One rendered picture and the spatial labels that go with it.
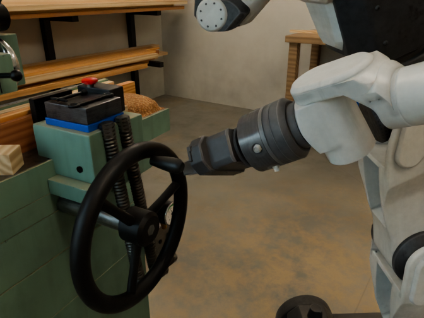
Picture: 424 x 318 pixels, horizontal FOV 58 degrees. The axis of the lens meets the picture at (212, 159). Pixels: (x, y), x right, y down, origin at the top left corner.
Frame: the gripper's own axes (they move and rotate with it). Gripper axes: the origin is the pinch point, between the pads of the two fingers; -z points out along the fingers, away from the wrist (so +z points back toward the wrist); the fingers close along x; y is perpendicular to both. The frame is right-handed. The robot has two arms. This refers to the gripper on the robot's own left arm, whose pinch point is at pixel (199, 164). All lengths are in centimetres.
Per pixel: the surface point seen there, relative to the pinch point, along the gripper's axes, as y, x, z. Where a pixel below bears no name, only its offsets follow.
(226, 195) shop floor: 14, 148, -100
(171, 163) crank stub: 0.4, -5.1, -1.3
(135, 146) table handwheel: 3.9, -9.0, -4.2
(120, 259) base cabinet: -11.6, 11.5, -37.9
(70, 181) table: 2.8, -10.5, -20.2
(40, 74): 131, 96, -200
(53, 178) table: 4.2, -11.7, -23.2
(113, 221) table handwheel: -5.7, -6.9, -14.9
